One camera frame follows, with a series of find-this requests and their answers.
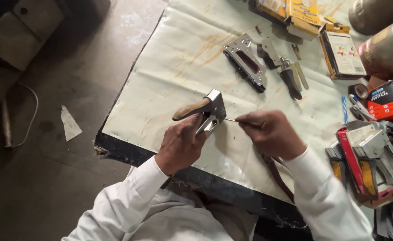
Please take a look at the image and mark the brown wrapped roll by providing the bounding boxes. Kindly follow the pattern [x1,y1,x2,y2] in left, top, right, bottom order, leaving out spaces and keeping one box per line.
[358,13,393,78]

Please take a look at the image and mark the person's white clothing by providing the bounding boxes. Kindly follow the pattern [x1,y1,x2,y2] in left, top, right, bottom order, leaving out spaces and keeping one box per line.
[122,187,259,241]

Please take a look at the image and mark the yellow cardboard boxes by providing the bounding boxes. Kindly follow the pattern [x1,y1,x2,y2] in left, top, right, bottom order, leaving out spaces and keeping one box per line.
[256,0,321,41]

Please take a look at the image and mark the grey wrapped roll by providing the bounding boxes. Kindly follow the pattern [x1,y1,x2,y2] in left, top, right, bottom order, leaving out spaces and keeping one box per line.
[348,0,393,36]

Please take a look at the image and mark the black tape roll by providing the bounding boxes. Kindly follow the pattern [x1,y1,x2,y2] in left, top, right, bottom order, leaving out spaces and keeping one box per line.
[347,83,370,100]

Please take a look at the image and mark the orange cardboard box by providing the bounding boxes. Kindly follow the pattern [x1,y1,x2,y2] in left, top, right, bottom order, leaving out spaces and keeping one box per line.
[367,80,393,126]

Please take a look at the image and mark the blue and white pen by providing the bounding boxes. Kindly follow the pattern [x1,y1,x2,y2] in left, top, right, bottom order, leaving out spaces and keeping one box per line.
[348,94,375,118]

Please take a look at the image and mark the white cable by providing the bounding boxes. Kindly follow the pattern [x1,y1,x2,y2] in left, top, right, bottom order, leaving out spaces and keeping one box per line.
[10,83,39,149]

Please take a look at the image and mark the white plastic table cover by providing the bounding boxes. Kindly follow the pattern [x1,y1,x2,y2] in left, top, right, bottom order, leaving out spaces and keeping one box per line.
[101,0,378,205]

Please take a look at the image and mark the person's right hand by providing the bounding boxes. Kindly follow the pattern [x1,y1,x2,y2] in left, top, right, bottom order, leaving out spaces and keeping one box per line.
[235,110,307,161]

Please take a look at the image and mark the white paper scrap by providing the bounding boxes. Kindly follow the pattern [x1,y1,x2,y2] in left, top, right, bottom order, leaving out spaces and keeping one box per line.
[60,105,83,142]

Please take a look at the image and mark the staple gun with brown handle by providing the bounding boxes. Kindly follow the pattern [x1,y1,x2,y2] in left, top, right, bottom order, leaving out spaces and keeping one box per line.
[172,89,227,138]

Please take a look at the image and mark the yellow and black staple gun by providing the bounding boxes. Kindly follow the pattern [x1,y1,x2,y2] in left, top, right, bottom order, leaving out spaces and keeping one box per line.
[325,143,348,189]

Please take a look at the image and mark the black handled metal lever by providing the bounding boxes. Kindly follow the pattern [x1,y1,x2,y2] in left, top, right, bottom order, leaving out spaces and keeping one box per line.
[279,57,303,100]

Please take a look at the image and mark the person's left hand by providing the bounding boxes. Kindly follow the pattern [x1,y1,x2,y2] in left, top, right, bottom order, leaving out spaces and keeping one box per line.
[154,113,211,177]

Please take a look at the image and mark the flat metal strip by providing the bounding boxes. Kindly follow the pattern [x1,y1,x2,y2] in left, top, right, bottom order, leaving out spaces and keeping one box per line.
[294,62,310,90]

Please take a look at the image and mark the brown handled pliers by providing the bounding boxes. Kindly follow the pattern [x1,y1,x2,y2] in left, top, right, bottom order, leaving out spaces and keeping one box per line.
[261,155,296,204]

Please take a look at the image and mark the grey stone block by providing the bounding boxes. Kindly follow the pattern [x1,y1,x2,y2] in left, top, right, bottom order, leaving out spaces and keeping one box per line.
[0,0,65,72]

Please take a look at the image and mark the yellow box with white label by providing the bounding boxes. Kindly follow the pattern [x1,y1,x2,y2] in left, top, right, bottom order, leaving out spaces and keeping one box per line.
[318,23,368,80]

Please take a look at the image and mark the grey metal pipe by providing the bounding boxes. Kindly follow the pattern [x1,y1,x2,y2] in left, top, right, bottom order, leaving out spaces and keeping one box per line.
[0,98,13,148]

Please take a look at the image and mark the open silver staple gun body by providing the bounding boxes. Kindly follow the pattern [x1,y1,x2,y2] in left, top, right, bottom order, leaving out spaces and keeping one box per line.
[222,32,267,94]

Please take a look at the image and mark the grey metal side plate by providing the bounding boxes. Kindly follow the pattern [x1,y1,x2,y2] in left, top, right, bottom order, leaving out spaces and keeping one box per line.
[261,37,283,68]

